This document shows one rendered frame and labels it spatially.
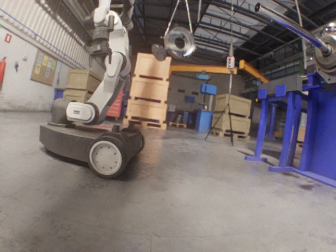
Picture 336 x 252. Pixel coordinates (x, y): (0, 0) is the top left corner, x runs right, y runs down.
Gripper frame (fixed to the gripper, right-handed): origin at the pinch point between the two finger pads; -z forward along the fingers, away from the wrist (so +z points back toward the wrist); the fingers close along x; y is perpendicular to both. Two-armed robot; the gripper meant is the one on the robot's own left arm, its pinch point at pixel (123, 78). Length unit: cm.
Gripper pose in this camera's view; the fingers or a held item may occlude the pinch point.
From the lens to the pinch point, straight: 131.0
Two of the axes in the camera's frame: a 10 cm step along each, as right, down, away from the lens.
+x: 10.0, -0.6, -0.2
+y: 0.2, -0.4, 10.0
